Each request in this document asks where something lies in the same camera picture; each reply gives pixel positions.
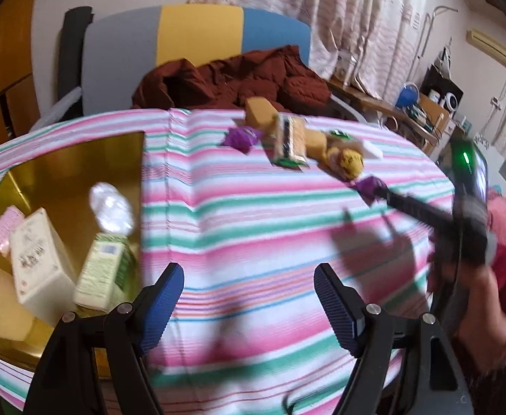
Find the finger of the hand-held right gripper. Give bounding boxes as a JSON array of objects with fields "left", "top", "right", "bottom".
[{"left": 376, "top": 185, "right": 457, "bottom": 235}]

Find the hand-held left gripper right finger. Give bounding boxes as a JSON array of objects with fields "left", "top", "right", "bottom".
[{"left": 313, "top": 264, "right": 474, "bottom": 415}]

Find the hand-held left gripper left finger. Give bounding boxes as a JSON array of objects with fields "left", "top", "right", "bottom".
[{"left": 24, "top": 263, "right": 185, "bottom": 415}]

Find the purple snack packet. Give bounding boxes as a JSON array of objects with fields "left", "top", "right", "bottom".
[
  {"left": 222, "top": 125, "right": 260, "bottom": 154},
  {"left": 354, "top": 175, "right": 387, "bottom": 204}
]

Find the white sponge block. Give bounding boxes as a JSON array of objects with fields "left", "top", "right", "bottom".
[{"left": 359, "top": 138, "right": 385, "bottom": 160}]

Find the green and cream box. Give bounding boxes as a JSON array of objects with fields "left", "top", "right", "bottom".
[{"left": 72, "top": 232, "right": 135, "bottom": 312}]

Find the yellow round cake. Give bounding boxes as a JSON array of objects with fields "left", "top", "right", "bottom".
[{"left": 326, "top": 145, "right": 364, "bottom": 180}]

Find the clear plastic packet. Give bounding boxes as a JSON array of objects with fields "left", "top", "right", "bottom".
[{"left": 89, "top": 182, "right": 133, "bottom": 236}]

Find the tan sponge block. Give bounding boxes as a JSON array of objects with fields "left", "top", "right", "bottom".
[
  {"left": 245, "top": 96, "right": 280, "bottom": 130},
  {"left": 305, "top": 129, "right": 328, "bottom": 158},
  {"left": 0, "top": 261, "right": 42, "bottom": 342}
]

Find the cream carton box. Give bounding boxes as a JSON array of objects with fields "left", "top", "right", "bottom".
[{"left": 10, "top": 207, "right": 77, "bottom": 316}]

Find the biscuit packet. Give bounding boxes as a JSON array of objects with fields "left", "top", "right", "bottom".
[{"left": 272, "top": 113, "right": 309, "bottom": 169}]

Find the gold tin box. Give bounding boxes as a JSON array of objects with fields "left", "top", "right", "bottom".
[{"left": 0, "top": 130, "right": 147, "bottom": 381}]

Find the pink packet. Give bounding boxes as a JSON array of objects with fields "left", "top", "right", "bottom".
[{"left": 0, "top": 205, "right": 25, "bottom": 257}]

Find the person's right forearm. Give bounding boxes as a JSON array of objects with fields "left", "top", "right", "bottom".
[{"left": 465, "top": 324, "right": 506, "bottom": 415}]

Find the person's right hand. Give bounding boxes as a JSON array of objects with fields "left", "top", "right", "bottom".
[{"left": 454, "top": 266, "right": 506, "bottom": 370}]

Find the cardboard box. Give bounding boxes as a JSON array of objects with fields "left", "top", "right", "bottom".
[{"left": 417, "top": 94, "right": 451, "bottom": 137}]

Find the striped tablecloth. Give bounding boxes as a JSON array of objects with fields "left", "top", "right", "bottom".
[{"left": 0, "top": 108, "right": 457, "bottom": 415}]

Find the wooden shelf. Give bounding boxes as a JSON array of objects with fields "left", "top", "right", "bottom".
[{"left": 331, "top": 79, "right": 439, "bottom": 152}]

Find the blue round container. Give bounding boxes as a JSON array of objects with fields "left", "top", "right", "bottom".
[{"left": 395, "top": 83, "right": 421, "bottom": 109}]

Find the air conditioner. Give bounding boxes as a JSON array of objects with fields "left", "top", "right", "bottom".
[{"left": 466, "top": 29, "right": 506, "bottom": 69}]

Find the dark red jacket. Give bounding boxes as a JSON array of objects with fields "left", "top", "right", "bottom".
[{"left": 132, "top": 45, "right": 334, "bottom": 111}]

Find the grey padded armrest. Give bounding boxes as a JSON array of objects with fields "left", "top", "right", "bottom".
[{"left": 30, "top": 86, "right": 83, "bottom": 132}]

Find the patterned curtain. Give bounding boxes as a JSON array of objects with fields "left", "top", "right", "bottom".
[{"left": 188, "top": 0, "right": 431, "bottom": 96}]

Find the grey yellow blue chair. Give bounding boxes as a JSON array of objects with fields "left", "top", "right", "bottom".
[{"left": 82, "top": 4, "right": 312, "bottom": 117}]

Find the black rolled mat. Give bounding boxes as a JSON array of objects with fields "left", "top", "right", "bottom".
[{"left": 58, "top": 6, "right": 94, "bottom": 109}]

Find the wooden cabinet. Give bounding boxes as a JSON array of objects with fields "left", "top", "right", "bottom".
[{"left": 0, "top": 0, "right": 42, "bottom": 139}]

